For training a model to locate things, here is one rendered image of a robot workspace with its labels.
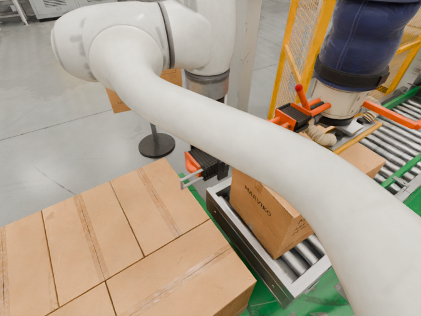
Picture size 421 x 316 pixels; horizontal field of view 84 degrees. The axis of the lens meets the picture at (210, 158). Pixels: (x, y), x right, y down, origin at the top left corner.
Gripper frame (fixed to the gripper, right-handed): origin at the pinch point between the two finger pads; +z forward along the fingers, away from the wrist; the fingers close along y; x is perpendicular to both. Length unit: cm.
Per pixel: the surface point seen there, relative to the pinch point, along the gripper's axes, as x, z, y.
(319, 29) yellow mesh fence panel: -97, -7, 42
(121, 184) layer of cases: 20, 73, 73
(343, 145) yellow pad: -51, 12, -12
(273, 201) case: -28.0, 35.6, -6.0
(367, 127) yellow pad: -68, 11, -11
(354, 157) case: -76, 33, -10
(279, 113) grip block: -30.3, -1.4, 3.5
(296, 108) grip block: -37.9, -1.2, 2.8
